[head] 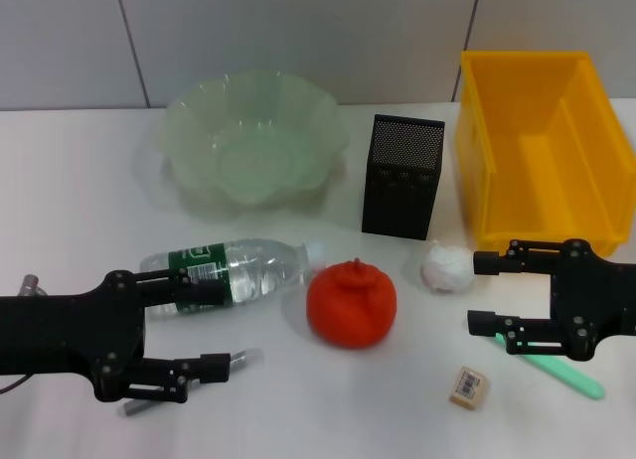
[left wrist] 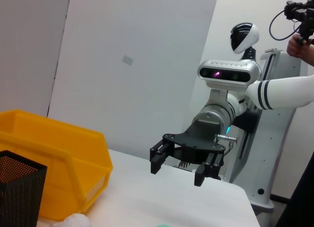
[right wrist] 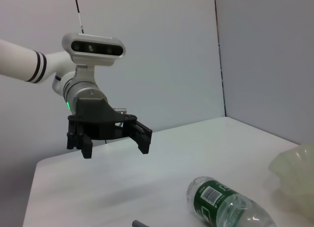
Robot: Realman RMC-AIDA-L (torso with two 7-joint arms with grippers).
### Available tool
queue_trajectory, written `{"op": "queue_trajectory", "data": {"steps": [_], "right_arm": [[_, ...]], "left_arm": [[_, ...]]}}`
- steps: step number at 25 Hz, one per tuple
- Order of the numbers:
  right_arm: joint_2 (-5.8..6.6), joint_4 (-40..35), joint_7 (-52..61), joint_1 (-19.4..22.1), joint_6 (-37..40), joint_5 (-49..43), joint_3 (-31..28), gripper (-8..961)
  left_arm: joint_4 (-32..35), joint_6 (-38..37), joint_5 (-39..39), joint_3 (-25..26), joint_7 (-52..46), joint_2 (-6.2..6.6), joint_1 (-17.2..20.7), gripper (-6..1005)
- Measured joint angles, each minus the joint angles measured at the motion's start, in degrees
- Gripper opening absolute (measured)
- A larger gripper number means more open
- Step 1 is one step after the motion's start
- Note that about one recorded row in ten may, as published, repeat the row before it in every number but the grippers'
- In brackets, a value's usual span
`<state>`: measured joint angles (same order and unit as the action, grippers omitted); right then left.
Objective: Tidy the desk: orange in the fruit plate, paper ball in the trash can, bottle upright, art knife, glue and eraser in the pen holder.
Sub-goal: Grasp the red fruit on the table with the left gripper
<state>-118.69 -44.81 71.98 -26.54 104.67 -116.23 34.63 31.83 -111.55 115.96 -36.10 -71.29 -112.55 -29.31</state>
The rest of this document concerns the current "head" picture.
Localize orange fruit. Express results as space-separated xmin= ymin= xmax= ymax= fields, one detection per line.
xmin=305 ymin=257 xmax=398 ymax=350

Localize mint green pen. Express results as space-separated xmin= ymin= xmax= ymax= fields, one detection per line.
xmin=491 ymin=329 xmax=606 ymax=401

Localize black mesh pen holder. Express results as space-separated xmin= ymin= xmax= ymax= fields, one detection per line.
xmin=361 ymin=113 xmax=447 ymax=241

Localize grey glitter pen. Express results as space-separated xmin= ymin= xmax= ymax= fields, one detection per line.
xmin=116 ymin=348 xmax=263 ymax=419

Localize clear green-label water bottle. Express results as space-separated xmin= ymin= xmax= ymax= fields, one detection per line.
xmin=138 ymin=237 xmax=328 ymax=322

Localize pale green glass fruit bowl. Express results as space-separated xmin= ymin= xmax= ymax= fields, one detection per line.
xmin=161 ymin=70 xmax=350 ymax=216

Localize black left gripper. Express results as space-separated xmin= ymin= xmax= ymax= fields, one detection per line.
xmin=0 ymin=267 xmax=234 ymax=403

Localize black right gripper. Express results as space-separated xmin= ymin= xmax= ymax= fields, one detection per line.
xmin=466 ymin=238 xmax=636 ymax=364

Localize yellow plastic bin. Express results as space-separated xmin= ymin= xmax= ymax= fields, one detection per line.
xmin=459 ymin=50 xmax=636 ymax=257

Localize beige barcode eraser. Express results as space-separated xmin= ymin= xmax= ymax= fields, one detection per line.
xmin=448 ymin=365 xmax=491 ymax=408

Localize left wrist cable with plug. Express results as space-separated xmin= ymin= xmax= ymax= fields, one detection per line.
xmin=0 ymin=273 xmax=47 ymax=393

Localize white paper ball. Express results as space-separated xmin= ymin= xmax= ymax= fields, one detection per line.
xmin=420 ymin=239 xmax=476 ymax=295

